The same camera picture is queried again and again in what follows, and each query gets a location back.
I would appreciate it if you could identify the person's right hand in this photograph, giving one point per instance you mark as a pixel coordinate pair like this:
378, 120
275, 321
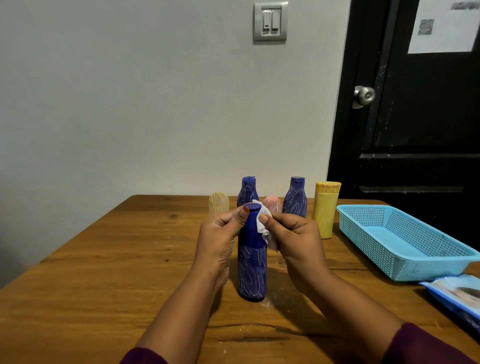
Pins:
300, 247

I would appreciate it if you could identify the person's left hand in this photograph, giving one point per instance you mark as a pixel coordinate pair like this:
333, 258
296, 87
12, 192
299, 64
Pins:
212, 249

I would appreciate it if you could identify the person's right thumb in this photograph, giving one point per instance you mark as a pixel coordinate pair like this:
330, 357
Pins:
270, 224

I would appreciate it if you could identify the person's left thumb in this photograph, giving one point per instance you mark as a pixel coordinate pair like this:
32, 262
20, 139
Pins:
234, 219

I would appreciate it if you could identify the white wet wipe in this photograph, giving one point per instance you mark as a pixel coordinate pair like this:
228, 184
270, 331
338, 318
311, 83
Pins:
263, 225

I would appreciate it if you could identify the blue scribbled bottle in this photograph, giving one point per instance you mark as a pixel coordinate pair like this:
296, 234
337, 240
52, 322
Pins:
252, 262
295, 198
247, 191

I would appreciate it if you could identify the person's left forearm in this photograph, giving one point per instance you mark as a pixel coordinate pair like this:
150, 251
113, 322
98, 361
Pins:
183, 322

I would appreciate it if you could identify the person's right forearm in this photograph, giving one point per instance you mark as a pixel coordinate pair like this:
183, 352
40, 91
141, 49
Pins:
345, 318

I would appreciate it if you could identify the pink bottle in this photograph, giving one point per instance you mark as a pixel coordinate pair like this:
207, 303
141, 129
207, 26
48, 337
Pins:
273, 204

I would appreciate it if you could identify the cream bottle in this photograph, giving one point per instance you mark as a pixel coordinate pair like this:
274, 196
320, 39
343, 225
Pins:
219, 205

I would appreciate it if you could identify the yellow bottle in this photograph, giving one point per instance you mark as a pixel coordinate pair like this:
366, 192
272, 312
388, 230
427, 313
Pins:
325, 210

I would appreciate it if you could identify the light blue plastic basket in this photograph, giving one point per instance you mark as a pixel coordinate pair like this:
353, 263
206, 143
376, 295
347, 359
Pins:
397, 243

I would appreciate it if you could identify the silver door knob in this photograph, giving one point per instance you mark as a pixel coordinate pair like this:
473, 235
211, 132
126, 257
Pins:
364, 96

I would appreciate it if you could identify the maroon sleeve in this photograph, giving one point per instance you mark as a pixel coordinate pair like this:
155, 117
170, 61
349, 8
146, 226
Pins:
427, 347
144, 357

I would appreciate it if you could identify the black door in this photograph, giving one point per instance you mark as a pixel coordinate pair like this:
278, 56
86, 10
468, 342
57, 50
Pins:
412, 131

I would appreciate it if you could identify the blue wet wipes packet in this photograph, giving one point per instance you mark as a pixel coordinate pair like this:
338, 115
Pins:
455, 296

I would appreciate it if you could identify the white paper sheet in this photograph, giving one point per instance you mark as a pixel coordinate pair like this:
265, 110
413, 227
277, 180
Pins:
442, 26

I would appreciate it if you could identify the grey wall light switch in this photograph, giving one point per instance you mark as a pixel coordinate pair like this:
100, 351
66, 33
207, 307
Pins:
270, 21

